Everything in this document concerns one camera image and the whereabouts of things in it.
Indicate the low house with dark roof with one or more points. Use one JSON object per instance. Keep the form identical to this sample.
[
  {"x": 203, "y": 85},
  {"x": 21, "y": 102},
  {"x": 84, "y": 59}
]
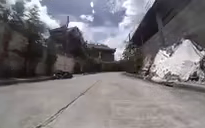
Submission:
[{"x": 101, "y": 53}]

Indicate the dark-roofed house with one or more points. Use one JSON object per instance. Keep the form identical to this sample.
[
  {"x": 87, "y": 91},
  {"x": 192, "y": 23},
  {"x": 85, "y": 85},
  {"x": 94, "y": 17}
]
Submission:
[{"x": 68, "y": 41}]

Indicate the dark heap on roadside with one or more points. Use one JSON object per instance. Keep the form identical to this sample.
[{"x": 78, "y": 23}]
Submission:
[{"x": 62, "y": 74}]

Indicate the grey concrete road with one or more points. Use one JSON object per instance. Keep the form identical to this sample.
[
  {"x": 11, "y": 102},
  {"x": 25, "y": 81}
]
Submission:
[{"x": 116, "y": 103}]

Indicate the white rubble heap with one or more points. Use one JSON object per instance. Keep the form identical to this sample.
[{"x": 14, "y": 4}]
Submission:
[{"x": 183, "y": 63}]

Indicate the concrete kerb strip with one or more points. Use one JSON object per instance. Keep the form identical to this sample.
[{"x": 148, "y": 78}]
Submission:
[{"x": 20, "y": 80}]

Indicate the tall grey concrete wall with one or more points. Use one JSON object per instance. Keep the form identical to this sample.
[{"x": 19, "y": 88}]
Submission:
[{"x": 176, "y": 23}]

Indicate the tree beside wall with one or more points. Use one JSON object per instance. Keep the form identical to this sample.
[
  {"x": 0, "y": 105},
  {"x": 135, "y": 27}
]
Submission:
[{"x": 21, "y": 30}]

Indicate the grey stone wall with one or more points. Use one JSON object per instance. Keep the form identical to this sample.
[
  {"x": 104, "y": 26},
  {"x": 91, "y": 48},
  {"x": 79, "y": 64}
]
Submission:
[{"x": 13, "y": 56}]

